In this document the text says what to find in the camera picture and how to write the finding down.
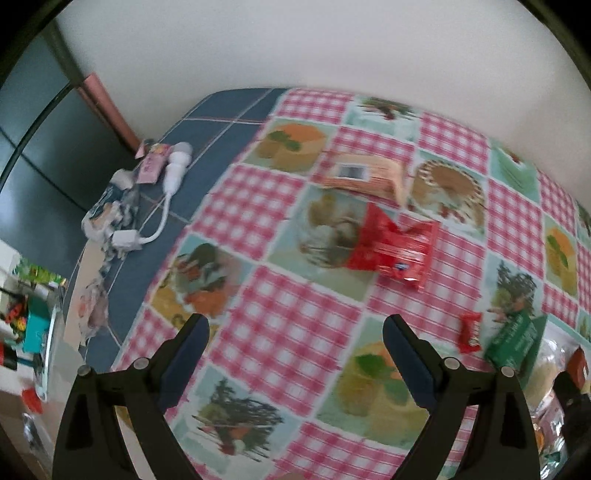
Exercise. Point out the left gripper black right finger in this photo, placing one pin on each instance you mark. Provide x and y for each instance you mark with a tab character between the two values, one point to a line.
502	443

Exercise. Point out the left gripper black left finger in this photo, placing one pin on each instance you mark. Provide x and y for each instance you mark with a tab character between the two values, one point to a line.
90	445

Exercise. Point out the dark red snack box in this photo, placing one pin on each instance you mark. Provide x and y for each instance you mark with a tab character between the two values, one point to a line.
578	371

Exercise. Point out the dark green snack box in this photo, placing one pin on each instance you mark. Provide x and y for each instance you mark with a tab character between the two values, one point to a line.
517	344

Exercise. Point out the small red candy packet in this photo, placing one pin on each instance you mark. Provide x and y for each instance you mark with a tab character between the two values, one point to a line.
469	338

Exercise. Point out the red snack packet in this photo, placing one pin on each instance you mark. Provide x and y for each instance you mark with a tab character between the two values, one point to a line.
405	255

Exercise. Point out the crumpled blue white wrapper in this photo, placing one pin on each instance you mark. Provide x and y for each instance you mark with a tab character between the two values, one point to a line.
115	210

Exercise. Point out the patchwork food print tablecloth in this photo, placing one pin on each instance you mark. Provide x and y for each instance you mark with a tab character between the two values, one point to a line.
342	210

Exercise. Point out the dark teal cabinet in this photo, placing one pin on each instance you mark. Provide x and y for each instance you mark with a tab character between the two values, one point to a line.
57	154

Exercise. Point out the pink tube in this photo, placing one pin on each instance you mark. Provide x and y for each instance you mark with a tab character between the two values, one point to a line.
152	163

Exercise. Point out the beige barcode snack packet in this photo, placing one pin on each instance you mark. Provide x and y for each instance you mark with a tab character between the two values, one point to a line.
368	174

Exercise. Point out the blue grid tablecloth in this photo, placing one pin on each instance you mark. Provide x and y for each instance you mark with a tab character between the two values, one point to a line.
218	127

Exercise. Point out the white adapter with cable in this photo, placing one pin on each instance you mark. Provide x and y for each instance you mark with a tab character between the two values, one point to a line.
170	180

